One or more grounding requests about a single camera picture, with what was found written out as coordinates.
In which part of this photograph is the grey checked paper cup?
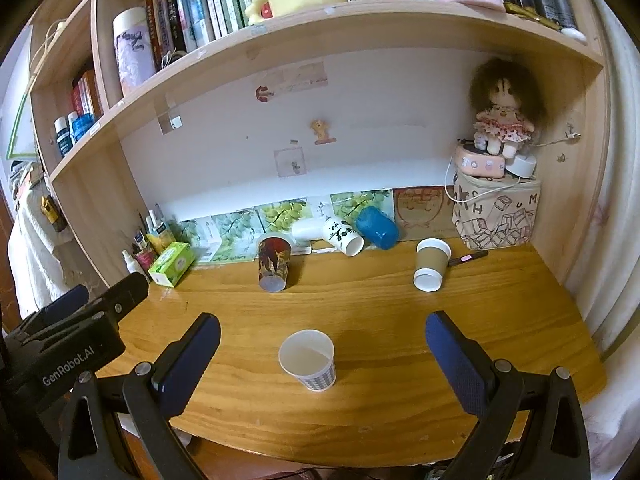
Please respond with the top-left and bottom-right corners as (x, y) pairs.
(278, 330), (336, 392)

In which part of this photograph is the red robot print cup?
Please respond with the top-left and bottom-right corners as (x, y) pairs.
(257, 233), (293, 292)

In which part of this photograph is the brown sleeve coffee cup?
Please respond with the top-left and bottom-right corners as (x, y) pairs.
(413, 238), (451, 292)

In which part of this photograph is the panda print paper cup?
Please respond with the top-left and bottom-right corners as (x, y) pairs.
(322, 216), (364, 257)

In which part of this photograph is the blue plastic cup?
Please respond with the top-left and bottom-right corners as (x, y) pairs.
(356, 206), (400, 250)

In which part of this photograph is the white squeeze bottle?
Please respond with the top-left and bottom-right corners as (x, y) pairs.
(122, 250), (149, 278)

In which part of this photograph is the green tissue box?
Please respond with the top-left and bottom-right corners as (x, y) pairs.
(149, 242), (195, 288)

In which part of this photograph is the grape print paper sheet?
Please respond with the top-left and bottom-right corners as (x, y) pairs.
(169, 188), (395, 266)

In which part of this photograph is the black pen pink label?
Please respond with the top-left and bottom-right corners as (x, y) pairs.
(448, 250), (488, 268)

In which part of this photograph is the letter print fabric bag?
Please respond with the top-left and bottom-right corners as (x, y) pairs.
(448, 171), (541, 250)

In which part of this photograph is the white pink floral canister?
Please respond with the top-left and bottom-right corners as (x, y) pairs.
(113, 6), (156, 96)

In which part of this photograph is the pink power strip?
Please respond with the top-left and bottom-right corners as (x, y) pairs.
(454, 143), (506, 179)

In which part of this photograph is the rag doll brown hair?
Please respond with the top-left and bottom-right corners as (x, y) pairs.
(469, 58), (544, 160)

